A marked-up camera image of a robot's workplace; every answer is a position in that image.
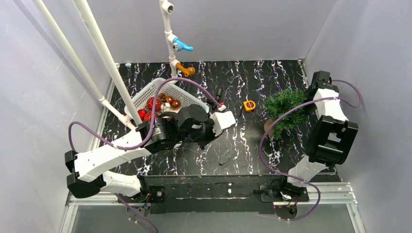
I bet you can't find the small green christmas tree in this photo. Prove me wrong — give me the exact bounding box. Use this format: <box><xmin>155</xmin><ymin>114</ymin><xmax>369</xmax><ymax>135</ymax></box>
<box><xmin>263</xmin><ymin>89</ymin><xmax>308</xmax><ymax>140</ymax></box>

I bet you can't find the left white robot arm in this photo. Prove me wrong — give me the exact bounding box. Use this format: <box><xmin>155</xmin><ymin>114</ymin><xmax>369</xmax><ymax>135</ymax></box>
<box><xmin>65</xmin><ymin>104</ymin><xmax>232</xmax><ymax>199</ymax></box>

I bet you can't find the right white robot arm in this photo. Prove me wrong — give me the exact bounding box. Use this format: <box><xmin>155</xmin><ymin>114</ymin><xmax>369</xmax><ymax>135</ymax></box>
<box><xmin>278</xmin><ymin>70</ymin><xmax>359</xmax><ymax>200</ymax></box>

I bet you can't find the orange shiny ornament ball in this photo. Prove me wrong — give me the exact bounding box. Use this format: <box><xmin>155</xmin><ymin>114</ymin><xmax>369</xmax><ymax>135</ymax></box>
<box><xmin>171</xmin><ymin>100</ymin><xmax>181</xmax><ymax>109</ymax></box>

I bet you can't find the black cylindrical marker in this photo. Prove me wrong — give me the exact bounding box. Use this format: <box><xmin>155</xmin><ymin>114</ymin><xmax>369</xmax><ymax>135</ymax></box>
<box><xmin>215</xmin><ymin>88</ymin><xmax>223</xmax><ymax>103</ymax></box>

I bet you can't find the red patterned ornament ball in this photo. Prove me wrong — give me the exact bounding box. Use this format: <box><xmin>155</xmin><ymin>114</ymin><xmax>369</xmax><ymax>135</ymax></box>
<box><xmin>146</xmin><ymin>97</ymin><xmax>162</xmax><ymax>111</ymax></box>

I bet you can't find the red shiny ornament ball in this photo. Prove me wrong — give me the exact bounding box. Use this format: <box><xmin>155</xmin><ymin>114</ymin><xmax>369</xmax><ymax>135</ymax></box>
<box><xmin>137</xmin><ymin>109</ymin><xmax>148</xmax><ymax>121</ymax></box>

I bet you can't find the orange pipe valve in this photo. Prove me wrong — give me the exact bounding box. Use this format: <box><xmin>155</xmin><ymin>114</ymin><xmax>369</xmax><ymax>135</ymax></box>
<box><xmin>176</xmin><ymin>63</ymin><xmax>196</xmax><ymax>77</ymax></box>

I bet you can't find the white plastic basket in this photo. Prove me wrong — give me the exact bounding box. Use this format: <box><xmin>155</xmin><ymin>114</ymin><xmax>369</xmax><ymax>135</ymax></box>
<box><xmin>132</xmin><ymin>78</ymin><xmax>210</xmax><ymax>116</ymax></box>

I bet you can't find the yellow tape measure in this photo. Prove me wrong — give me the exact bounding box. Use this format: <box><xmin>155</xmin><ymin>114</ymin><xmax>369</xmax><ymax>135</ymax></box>
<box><xmin>243</xmin><ymin>100</ymin><xmax>257</xmax><ymax>113</ymax></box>

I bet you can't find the thin white diagonal pole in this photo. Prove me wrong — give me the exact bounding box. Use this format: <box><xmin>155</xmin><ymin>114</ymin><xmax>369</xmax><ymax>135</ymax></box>
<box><xmin>34</xmin><ymin>0</ymin><xmax>135</xmax><ymax>130</ymax></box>

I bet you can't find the blue pipe valve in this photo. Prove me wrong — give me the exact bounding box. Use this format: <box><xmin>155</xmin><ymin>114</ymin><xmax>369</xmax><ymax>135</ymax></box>
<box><xmin>172</xmin><ymin>37</ymin><xmax>193</xmax><ymax>52</ymax></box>

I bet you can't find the white pvc pipe stand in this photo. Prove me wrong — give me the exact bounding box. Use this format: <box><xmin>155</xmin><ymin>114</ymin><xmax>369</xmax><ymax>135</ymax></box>
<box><xmin>159</xmin><ymin>0</ymin><xmax>178</xmax><ymax>78</ymax></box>

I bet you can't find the thick white diagonal pole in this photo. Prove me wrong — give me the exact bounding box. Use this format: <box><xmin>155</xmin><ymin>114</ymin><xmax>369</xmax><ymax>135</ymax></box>
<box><xmin>73</xmin><ymin>0</ymin><xmax>142</xmax><ymax>124</ymax></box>

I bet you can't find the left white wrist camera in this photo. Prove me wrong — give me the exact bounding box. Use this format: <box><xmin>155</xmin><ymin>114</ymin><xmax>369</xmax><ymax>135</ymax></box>
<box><xmin>210</xmin><ymin>103</ymin><xmax>236</xmax><ymax>137</ymax></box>

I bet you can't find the aluminium frame rail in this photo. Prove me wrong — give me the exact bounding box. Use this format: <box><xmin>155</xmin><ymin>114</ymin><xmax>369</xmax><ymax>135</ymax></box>
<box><xmin>59</xmin><ymin>77</ymin><xmax>129</xmax><ymax>233</ymax></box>

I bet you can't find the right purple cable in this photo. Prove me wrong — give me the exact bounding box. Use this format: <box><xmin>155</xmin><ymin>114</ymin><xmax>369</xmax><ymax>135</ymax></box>
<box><xmin>258</xmin><ymin>79</ymin><xmax>364</xmax><ymax>222</ymax></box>

